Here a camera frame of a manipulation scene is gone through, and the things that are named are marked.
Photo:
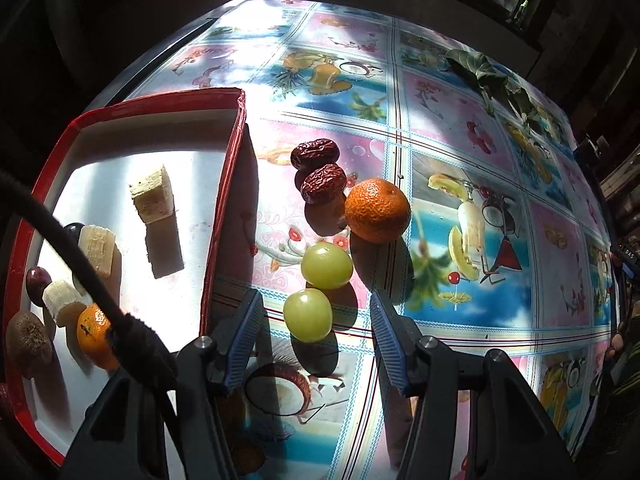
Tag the small dark device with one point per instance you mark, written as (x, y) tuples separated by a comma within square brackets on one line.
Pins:
[(595, 146)]

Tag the large orange mandarin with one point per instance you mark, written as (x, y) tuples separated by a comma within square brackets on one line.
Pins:
[(377, 210)]

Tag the green bottle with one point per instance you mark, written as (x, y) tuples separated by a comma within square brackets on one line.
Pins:
[(522, 9)]

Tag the green grape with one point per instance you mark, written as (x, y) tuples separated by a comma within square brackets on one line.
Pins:
[(327, 265), (307, 315)]

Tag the brown kiwi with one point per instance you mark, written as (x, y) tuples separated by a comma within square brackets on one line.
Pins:
[(27, 344)]

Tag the person's right hand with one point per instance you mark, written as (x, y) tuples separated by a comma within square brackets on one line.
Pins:
[(616, 342)]

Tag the green leafy vegetable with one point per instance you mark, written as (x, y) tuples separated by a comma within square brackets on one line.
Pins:
[(480, 67)]

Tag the small orange mandarin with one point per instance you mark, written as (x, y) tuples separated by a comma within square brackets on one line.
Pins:
[(92, 337)]

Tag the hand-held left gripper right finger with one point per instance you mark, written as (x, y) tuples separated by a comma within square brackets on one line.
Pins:
[(392, 345)]

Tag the person's right forearm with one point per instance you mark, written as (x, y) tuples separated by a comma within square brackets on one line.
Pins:
[(627, 380)]

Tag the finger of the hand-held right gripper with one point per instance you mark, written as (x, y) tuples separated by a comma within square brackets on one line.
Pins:
[(627, 257)]

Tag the red date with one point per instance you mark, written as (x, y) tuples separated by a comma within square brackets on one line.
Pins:
[(323, 183), (315, 152)]

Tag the dark red plum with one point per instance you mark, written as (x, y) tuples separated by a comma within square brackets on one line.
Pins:
[(38, 281)]

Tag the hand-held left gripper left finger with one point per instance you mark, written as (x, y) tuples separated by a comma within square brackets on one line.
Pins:
[(245, 340)]

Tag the red rimmed white tray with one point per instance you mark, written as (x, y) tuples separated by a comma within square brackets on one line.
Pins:
[(192, 160)]

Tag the peeled banana piece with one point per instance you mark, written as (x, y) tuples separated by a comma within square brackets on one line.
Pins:
[(62, 302), (97, 249), (152, 195)]

